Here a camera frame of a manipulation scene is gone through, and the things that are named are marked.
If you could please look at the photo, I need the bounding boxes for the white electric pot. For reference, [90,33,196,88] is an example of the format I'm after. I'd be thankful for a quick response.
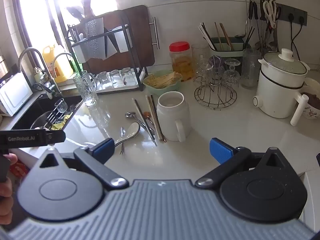
[252,48,311,127]

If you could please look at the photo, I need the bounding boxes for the red lid plastic jar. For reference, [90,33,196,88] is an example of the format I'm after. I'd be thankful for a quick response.
[169,41,193,82]

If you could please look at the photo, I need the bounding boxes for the yellow cloth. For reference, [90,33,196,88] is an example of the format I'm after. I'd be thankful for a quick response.
[51,113,73,131]

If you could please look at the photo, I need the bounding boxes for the patterned white bowl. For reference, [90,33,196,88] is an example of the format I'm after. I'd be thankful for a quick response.
[299,77,320,121]

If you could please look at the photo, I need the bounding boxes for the black dish rack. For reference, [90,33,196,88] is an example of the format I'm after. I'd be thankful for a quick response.
[67,12,145,92]

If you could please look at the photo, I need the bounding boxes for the metal wire cup rack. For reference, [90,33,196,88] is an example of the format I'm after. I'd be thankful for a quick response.
[194,76,238,109]

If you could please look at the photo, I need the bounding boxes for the red bag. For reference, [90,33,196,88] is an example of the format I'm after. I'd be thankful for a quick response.
[11,162,29,181]

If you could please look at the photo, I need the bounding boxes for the green plastic basket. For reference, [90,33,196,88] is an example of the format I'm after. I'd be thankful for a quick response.
[142,70,183,98]

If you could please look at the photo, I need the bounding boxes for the row of upturned glasses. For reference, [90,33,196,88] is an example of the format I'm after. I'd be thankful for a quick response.
[94,76,141,92]

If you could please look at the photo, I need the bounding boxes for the yellow oil bottle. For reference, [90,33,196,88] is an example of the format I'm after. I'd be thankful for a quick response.
[42,44,75,83]

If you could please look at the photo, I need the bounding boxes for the black wall outlet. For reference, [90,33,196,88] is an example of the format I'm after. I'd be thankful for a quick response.
[275,3,308,27]

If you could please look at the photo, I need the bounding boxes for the metal spoon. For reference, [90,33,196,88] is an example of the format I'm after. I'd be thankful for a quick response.
[125,111,157,136]

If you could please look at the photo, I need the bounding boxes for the textured glass pitcher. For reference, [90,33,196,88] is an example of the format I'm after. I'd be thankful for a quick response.
[241,48,262,90]

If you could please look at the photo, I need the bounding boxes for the person's left hand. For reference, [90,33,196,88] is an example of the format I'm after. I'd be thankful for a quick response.
[0,153,18,201]

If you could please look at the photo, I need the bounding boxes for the green utensil holder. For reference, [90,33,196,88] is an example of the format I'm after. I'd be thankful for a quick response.
[208,37,245,63]

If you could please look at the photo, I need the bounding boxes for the textured glass plate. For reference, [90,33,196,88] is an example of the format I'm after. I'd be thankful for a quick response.
[83,17,105,61]

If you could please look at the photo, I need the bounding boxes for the dark brown chopstick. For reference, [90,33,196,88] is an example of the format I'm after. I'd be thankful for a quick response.
[150,94,167,142]

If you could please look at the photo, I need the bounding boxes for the white ceramic mug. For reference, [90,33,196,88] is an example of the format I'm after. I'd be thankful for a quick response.
[156,91,192,142]

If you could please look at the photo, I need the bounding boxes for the bunch of assorted chopsticks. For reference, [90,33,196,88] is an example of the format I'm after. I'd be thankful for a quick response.
[198,22,256,52]

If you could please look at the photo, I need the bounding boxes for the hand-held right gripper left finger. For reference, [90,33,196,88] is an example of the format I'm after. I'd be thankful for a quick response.
[37,137,129,190]

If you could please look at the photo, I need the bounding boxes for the tall clear glass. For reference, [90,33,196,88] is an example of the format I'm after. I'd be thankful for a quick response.
[191,43,209,67]

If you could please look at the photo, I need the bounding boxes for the grey chopstick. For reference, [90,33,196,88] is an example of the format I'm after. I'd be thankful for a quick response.
[134,99,158,146]

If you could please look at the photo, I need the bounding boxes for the purple glass cup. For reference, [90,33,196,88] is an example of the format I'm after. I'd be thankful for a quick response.
[208,55,224,69]

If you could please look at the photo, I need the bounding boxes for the wooden cutting board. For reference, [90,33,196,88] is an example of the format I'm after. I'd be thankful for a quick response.
[80,4,160,75]

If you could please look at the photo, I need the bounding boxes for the white box appliance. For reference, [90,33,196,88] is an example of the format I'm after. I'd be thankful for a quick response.
[0,72,34,117]

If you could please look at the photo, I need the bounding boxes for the bundle of thin bamboo sticks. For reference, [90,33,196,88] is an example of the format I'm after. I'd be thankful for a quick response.
[145,71,182,88]

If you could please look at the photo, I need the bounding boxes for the clear drinking glass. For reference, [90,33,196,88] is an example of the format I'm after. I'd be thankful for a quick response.
[120,67,138,87]
[109,69,123,88]
[97,71,110,89]

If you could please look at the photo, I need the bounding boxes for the black power cable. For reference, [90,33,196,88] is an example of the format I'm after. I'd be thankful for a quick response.
[299,17,307,45]
[289,17,301,61]

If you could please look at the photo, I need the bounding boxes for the dark cooking utensils bunch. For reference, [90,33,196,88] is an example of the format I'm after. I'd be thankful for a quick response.
[66,0,96,21]

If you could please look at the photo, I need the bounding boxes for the tall metal faucet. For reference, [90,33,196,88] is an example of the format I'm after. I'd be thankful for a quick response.
[18,47,63,99]

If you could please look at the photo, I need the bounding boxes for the clear stemmed glass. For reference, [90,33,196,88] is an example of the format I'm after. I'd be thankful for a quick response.
[196,58,213,81]
[223,58,241,86]

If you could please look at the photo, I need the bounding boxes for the copper spoon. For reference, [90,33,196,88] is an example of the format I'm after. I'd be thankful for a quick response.
[143,112,156,131]

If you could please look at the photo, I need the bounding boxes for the hanging kitchen utensils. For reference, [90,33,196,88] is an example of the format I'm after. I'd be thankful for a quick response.
[246,0,279,52]

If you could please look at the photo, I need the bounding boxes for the small stemmed glass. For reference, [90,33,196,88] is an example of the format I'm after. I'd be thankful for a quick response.
[54,98,69,114]

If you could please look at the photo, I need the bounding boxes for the textured glass mug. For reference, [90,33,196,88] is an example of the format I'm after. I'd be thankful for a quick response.
[72,70,99,107]

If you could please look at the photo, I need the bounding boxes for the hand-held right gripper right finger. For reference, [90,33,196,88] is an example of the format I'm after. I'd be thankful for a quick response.
[195,137,297,188]

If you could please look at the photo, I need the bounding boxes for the small metal faucet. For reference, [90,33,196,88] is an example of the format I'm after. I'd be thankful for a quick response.
[52,52,83,81]

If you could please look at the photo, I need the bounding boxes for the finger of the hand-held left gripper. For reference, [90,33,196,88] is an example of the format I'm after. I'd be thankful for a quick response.
[47,129,67,145]

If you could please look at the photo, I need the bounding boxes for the small metal fork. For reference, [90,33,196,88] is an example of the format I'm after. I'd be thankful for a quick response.
[120,127,126,155]

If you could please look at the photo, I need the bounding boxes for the black kitchen sink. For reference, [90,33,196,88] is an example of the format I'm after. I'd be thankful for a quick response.
[11,95,84,131]

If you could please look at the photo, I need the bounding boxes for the white handled scissors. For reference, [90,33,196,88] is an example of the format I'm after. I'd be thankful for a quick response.
[262,0,279,29]

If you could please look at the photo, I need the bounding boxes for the white ceramic spoon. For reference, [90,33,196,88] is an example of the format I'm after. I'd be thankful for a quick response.
[114,122,140,147]

